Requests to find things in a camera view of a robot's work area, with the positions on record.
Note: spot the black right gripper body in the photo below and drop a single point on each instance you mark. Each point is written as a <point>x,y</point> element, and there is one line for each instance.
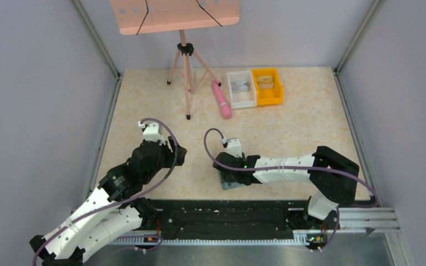
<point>224,165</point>

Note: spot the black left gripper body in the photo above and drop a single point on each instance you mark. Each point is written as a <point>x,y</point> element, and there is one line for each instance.
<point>178,153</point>

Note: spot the green card holder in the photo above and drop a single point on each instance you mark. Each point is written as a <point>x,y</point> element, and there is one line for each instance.
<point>227,182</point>

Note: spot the silver credit card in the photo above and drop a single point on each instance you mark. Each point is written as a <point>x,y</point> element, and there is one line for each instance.
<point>239,86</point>

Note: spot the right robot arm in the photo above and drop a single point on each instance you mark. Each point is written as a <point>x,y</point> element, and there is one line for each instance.
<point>333,175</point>

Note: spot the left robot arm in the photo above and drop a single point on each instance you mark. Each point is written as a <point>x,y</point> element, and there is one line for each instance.
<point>115,207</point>

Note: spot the tan card in yellow bin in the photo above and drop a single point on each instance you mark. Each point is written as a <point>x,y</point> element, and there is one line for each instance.
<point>265,82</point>

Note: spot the pink cylindrical tube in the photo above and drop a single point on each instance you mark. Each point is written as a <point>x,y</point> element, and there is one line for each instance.
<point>224,108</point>

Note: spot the white plastic bin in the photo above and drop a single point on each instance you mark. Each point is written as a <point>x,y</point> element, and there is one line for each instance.
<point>247,99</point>

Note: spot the yellow plastic bin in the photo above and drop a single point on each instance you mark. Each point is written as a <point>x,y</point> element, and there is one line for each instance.
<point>272,96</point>

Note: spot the pink music stand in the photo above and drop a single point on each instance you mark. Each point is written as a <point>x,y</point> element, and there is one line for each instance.
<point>143,17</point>

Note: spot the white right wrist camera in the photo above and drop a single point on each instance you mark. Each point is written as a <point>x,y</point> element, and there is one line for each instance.
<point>233,147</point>

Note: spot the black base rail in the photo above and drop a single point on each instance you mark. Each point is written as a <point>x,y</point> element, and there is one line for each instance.
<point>233,220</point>

